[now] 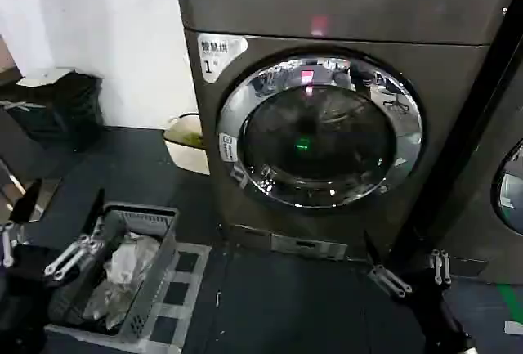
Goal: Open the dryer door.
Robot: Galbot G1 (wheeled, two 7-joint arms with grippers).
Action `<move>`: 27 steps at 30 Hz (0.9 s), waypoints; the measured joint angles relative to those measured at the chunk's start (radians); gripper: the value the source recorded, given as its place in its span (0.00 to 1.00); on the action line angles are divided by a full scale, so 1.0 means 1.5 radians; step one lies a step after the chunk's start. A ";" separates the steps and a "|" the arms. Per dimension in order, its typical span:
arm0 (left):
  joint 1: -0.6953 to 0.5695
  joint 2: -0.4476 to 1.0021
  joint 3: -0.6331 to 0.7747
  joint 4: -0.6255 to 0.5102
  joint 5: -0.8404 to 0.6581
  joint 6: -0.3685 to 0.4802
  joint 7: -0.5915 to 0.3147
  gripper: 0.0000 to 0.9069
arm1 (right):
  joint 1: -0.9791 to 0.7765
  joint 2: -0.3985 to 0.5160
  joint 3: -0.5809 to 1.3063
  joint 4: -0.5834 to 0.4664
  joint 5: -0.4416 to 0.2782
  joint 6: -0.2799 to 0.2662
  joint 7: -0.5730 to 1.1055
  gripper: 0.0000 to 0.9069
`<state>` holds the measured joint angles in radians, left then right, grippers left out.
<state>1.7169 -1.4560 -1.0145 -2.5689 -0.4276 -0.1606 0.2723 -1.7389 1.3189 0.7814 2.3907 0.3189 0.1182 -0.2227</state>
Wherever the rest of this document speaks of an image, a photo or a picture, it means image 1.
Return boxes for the grey front-load dryer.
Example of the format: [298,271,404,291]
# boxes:
[172,0,521,266]

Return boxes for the white plastic basin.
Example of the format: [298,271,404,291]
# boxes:
[163,113,212,177]

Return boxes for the round chrome glass dryer door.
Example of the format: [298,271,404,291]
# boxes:
[216,52,424,208]

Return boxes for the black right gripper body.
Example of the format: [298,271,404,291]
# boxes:
[401,267,467,349]

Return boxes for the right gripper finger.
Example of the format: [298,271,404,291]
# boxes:
[411,224,453,288]
[364,234,412,299]

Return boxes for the flat cardboard piece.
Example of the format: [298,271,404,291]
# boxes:
[16,67,79,88]

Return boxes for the silver label sticker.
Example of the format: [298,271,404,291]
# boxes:
[197,34,249,85]

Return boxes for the pale crumpled clothes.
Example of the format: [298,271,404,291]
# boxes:
[83,232,161,331]

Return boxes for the stack of black crates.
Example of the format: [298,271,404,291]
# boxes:
[5,69,104,151]

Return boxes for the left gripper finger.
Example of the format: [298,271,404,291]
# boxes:
[43,188,105,282]
[0,178,42,267]

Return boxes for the dark glossy cabinet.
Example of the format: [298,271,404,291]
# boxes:
[0,105,63,224]

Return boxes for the grey plastic laundry basket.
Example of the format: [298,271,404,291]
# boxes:
[43,202,181,350]

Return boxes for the round glass door, dark trim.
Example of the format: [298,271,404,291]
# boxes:
[491,138,523,237]

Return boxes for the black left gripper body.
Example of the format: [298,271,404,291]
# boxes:
[7,244,82,302]

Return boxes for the grey dryer with dark trim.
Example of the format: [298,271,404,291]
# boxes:
[411,10,523,278]

